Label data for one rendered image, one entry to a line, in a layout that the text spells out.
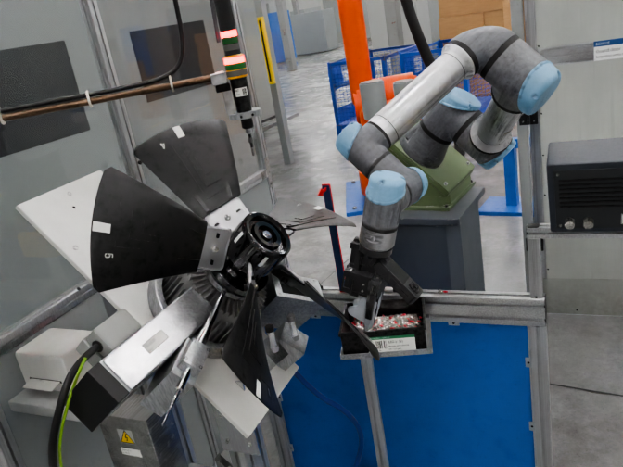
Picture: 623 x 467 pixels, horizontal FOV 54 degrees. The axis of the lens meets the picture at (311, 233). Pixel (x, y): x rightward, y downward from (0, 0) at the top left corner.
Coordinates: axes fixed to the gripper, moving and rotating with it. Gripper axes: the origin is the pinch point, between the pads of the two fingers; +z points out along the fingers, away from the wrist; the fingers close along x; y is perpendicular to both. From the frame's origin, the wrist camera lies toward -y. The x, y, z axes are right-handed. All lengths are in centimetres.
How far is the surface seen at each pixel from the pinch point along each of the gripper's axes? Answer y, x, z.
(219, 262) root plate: 30.2, 15.8, -14.0
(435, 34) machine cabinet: 209, -1069, 70
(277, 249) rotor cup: 20.4, 9.1, -17.1
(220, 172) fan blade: 39.8, 0.3, -26.7
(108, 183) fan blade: 45, 30, -33
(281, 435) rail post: 31, -36, 79
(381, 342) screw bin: -0.6, -12.6, 12.2
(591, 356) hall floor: -69, -146, 79
